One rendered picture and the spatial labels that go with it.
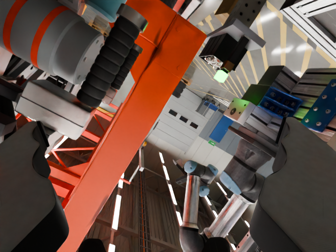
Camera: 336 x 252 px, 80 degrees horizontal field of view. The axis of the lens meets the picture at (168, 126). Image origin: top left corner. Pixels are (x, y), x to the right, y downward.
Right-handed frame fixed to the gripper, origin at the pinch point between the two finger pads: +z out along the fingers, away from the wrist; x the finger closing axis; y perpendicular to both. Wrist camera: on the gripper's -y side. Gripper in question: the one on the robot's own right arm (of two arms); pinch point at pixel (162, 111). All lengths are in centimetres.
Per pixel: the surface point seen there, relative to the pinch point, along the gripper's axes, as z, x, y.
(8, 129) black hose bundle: 11.9, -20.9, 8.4
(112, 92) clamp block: 47, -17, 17
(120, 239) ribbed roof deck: 504, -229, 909
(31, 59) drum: 29.6, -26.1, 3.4
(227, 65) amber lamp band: 76, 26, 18
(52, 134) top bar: 12.8, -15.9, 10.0
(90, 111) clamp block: 15.6, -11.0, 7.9
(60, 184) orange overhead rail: 243, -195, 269
